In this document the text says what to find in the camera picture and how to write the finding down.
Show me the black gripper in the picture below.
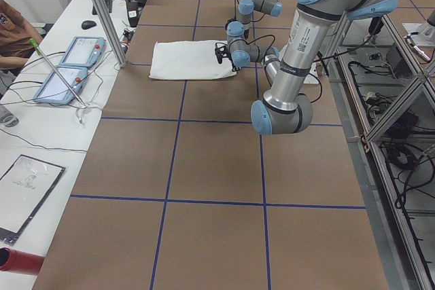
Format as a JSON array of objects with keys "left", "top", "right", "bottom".
[
  {"left": 214, "top": 42, "right": 240, "bottom": 72},
  {"left": 225, "top": 19, "right": 251, "bottom": 38}
]

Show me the white long-sleeve printed shirt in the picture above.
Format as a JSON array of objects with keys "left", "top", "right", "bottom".
[{"left": 149, "top": 40, "right": 237, "bottom": 80}]

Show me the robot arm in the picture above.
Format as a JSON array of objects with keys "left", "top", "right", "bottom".
[
  {"left": 215, "top": 0, "right": 398, "bottom": 135},
  {"left": 225, "top": 0, "right": 283, "bottom": 38}
]

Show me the upper blue teach pendant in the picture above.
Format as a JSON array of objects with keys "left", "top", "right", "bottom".
[{"left": 60, "top": 36, "right": 106, "bottom": 69}]

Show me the blue teach pendant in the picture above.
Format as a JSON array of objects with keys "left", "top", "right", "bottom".
[
  {"left": 33, "top": 65, "right": 88, "bottom": 105},
  {"left": 60, "top": 36, "right": 106, "bottom": 69}
]

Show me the black computer mouse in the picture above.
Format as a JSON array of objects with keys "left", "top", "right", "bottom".
[{"left": 81, "top": 20, "right": 97, "bottom": 30}]

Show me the lower blue teach pendant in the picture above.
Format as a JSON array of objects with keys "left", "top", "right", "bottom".
[{"left": 33, "top": 65, "right": 88, "bottom": 105}]

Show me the green tipped metal rod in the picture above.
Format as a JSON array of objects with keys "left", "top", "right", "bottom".
[{"left": 29, "top": 38, "right": 88, "bottom": 107}]

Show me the seated person brown shirt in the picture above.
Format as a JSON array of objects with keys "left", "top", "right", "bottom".
[{"left": 1, "top": 0, "right": 43, "bottom": 76}]

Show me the black framed sheet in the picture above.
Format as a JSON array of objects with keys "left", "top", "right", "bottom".
[{"left": 1, "top": 154, "right": 66, "bottom": 245}]

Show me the red cylinder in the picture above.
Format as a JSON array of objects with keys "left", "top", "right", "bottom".
[{"left": 1, "top": 247, "right": 45, "bottom": 276}]

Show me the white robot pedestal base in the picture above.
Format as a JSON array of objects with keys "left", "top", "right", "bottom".
[{"left": 304, "top": 63, "right": 319, "bottom": 84}]

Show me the aluminium frame rail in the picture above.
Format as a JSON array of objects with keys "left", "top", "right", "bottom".
[{"left": 328, "top": 16, "right": 434, "bottom": 289}]

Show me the aluminium frame post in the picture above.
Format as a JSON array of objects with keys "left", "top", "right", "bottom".
[{"left": 92, "top": 0, "right": 126, "bottom": 68}]

